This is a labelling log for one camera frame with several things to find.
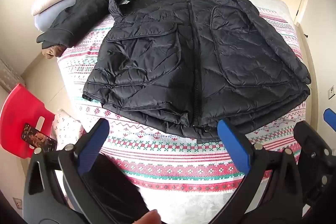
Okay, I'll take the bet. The white dotted cloth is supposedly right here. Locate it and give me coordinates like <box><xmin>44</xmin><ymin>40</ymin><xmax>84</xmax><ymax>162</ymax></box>
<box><xmin>51</xmin><ymin>108</ymin><xmax>85</xmax><ymax>147</ymax></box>

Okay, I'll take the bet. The red plastic chair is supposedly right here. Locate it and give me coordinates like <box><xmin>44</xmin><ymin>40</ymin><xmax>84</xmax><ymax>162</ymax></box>
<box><xmin>0</xmin><ymin>83</ymin><xmax>56</xmax><ymax>161</ymax></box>

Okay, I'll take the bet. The low wall socket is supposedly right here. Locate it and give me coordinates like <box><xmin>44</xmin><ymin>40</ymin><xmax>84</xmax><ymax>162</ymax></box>
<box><xmin>13</xmin><ymin>197</ymin><xmax>25</xmax><ymax>211</ymax></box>

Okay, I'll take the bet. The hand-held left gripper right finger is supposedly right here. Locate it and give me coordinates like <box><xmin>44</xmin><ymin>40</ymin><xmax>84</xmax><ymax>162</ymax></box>
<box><xmin>210</xmin><ymin>119</ymin><xmax>305</xmax><ymax>224</ymax></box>

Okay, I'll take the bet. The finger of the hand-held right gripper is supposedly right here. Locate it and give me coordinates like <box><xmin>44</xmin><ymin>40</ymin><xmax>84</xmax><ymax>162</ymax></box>
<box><xmin>324</xmin><ymin>108</ymin><xmax>336</xmax><ymax>132</ymax></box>
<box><xmin>293</xmin><ymin>120</ymin><xmax>336</xmax><ymax>205</ymax></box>

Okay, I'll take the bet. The black quilted puffer jacket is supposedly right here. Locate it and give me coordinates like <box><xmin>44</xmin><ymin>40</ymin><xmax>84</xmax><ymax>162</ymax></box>
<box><xmin>82</xmin><ymin>0</ymin><xmax>311</xmax><ymax>142</ymax></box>

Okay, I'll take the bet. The brown folded garment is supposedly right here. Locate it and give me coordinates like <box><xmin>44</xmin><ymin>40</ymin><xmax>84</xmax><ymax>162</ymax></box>
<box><xmin>42</xmin><ymin>44</ymin><xmax>67</xmax><ymax>58</ymax></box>

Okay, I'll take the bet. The person's left hand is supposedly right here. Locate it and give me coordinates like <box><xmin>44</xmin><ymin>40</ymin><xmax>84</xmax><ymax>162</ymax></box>
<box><xmin>131</xmin><ymin>209</ymin><xmax>161</xmax><ymax>224</ymax></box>

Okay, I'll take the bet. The black folded coat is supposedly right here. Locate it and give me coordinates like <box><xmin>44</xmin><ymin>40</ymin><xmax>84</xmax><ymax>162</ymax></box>
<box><xmin>36</xmin><ymin>0</ymin><xmax>112</xmax><ymax>49</ymax></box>

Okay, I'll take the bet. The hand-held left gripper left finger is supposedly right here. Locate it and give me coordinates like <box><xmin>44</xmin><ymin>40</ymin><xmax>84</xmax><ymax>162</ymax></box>
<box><xmin>22</xmin><ymin>118</ymin><xmax>110</xmax><ymax>224</ymax></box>

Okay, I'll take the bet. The patterned red green blanket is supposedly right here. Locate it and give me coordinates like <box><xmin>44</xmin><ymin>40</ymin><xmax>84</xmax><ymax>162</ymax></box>
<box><xmin>56</xmin><ymin>6</ymin><xmax>307</xmax><ymax>191</ymax></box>

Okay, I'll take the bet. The lavender pillow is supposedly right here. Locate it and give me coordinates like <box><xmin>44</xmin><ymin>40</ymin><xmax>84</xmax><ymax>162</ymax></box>
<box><xmin>34</xmin><ymin>0</ymin><xmax>93</xmax><ymax>31</ymax></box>

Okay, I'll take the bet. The patterned rug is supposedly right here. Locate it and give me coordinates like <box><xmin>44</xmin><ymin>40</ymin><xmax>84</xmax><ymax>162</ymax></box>
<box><xmin>0</xmin><ymin>57</ymin><xmax>25</xmax><ymax>89</ymax></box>

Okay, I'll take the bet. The black smartphone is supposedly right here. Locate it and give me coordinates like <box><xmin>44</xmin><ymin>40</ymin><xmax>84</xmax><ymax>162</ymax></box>
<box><xmin>21</xmin><ymin>123</ymin><xmax>57</xmax><ymax>153</ymax></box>

